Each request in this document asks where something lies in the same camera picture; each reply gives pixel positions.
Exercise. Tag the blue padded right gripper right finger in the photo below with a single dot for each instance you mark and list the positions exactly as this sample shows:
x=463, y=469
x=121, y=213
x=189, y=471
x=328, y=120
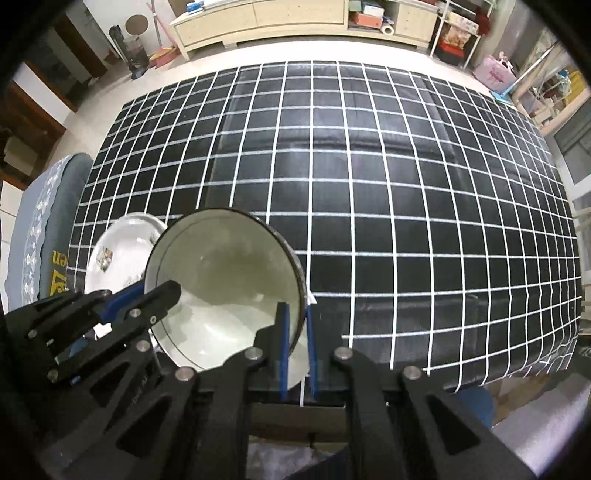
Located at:
x=313, y=365

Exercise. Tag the white metal shelf rack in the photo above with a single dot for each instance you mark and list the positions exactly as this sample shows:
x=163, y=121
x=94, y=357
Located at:
x=460, y=26

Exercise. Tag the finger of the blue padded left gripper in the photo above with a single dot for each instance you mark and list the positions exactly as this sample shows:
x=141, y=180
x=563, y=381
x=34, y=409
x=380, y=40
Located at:
x=149, y=309
x=109, y=311

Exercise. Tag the black vacuum cleaner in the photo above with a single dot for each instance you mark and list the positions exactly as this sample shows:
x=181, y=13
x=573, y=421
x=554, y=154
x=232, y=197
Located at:
x=132, y=52

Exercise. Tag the white grey speckled bowl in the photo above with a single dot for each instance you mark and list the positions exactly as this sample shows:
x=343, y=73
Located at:
x=298, y=363

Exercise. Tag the blue grey lace-covered chair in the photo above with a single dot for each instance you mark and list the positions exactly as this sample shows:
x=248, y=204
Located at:
x=38, y=256

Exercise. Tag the cream wooden tv cabinet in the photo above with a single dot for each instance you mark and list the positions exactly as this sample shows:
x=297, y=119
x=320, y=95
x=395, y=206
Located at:
x=233, y=22

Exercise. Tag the black white grid tablecloth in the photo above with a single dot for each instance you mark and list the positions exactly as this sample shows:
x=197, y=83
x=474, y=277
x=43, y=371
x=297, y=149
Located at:
x=431, y=221

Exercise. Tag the white plate bear print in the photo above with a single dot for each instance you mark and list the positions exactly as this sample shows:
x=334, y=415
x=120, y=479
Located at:
x=120, y=256

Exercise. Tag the cream floral pattern bowl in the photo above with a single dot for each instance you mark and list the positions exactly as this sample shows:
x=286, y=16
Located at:
x=232, y=269

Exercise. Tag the wooden framed floor mirror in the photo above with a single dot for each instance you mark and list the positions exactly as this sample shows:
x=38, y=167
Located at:
x=551, y=90

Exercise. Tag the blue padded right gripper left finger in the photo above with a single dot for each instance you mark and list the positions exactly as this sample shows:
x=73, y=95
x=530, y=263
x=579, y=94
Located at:
x=282, y=347

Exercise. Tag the red dustpan with broom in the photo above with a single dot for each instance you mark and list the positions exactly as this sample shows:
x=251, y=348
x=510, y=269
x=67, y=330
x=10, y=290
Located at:
x=165, y=54

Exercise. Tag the pink gift bag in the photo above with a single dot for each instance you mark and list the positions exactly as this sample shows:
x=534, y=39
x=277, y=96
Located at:
x=495, y=72

